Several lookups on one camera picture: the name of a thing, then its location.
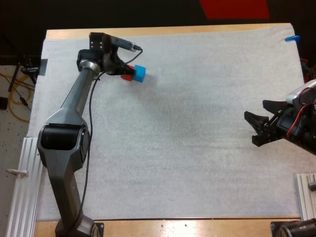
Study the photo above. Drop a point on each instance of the blue clip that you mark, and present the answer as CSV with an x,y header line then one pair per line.
x,y
293,38

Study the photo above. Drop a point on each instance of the ribbed aluminium rail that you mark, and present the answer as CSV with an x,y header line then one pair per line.
x,y
306,197
23,187

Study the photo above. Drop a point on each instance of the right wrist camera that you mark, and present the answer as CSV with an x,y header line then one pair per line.
x,y
301,92

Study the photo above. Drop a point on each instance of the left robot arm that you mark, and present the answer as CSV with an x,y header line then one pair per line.
x,y
61,158

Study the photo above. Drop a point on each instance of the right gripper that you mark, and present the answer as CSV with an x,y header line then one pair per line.
x,y
288,123

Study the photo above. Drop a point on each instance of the blue cube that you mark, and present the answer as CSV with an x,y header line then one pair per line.
x,y
140,73

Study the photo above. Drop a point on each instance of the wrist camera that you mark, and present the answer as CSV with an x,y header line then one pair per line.
x,y
123,44
301,92

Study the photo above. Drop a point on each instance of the dark clamp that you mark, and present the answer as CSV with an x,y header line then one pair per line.
x,y
44,67

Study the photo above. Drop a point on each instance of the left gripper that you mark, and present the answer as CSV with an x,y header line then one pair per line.
x,y
111,61

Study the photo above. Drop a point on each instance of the red cube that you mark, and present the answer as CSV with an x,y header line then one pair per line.
x,y
126,78

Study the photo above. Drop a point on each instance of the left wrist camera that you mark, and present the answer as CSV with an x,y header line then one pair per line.
x,y
123,44

